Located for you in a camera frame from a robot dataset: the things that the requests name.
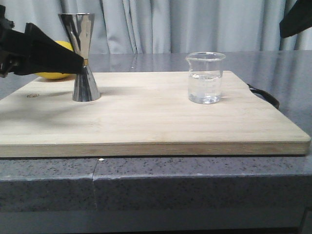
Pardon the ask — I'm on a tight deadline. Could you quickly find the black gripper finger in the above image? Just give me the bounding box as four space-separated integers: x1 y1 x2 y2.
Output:
12 23 84 75
279 0 312 38

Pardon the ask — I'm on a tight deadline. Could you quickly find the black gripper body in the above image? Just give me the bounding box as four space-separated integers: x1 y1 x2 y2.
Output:
0 5 27 78

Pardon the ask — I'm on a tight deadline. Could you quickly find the steel double jigger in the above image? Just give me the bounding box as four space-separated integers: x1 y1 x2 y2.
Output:
58 13 100 102

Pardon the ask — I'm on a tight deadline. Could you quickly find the clear glass beaker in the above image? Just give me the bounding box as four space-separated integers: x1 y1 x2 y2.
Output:
186 52 226 104

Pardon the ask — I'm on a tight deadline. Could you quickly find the yellow lemon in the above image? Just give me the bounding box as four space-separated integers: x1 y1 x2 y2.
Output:
35 40 73 80

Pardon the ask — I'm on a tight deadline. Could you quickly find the grey curtain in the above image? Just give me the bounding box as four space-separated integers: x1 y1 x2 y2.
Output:
1 0 312 54

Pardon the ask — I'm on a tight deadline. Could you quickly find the wooden cutting board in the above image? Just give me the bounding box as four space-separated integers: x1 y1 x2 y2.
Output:
0 71 311 157

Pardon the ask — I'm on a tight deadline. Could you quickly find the black cutting board handle strap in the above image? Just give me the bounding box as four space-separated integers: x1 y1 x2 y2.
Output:
246 83 280 110

